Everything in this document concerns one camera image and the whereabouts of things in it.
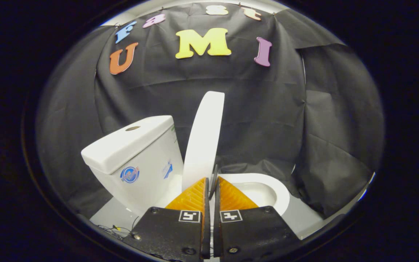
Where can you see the black backdrop cloth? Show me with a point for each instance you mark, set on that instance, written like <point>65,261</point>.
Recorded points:
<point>253,109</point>

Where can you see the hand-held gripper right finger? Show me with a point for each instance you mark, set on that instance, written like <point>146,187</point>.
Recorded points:
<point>256,233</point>

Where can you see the white toilet bowl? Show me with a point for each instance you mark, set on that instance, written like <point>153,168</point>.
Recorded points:
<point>273,185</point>

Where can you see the white toilet tank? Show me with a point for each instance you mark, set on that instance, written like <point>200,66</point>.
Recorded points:
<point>140,149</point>

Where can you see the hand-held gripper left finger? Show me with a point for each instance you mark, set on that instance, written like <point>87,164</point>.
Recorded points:
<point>169,233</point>

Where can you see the white toilet lid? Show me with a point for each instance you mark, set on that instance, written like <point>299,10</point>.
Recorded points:
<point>204,145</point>

